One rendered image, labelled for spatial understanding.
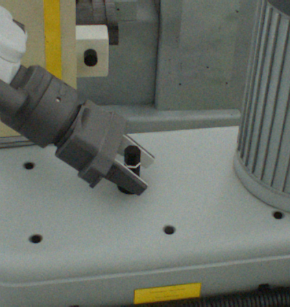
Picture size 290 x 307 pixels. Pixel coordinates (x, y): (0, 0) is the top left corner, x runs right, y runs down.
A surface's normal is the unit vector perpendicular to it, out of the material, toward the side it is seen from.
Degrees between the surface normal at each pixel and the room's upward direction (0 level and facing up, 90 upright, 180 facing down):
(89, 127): 32
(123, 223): 0
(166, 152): 0
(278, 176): 90
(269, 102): 90
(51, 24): 90
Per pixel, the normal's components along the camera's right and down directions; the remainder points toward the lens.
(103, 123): 0.56, -0.58
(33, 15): 0.18, 0.62
